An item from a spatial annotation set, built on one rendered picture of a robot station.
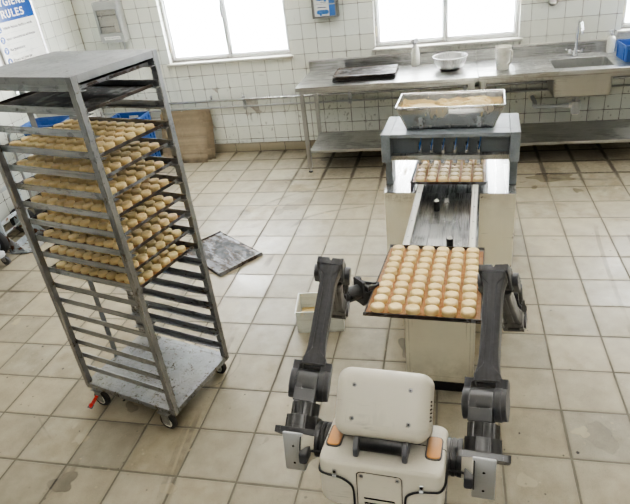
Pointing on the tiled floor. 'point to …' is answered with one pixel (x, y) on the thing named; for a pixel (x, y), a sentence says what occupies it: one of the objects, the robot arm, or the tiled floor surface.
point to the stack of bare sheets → (225, 253)
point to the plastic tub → (312, 314)
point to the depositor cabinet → (499, 204)
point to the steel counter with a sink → (541, 132)
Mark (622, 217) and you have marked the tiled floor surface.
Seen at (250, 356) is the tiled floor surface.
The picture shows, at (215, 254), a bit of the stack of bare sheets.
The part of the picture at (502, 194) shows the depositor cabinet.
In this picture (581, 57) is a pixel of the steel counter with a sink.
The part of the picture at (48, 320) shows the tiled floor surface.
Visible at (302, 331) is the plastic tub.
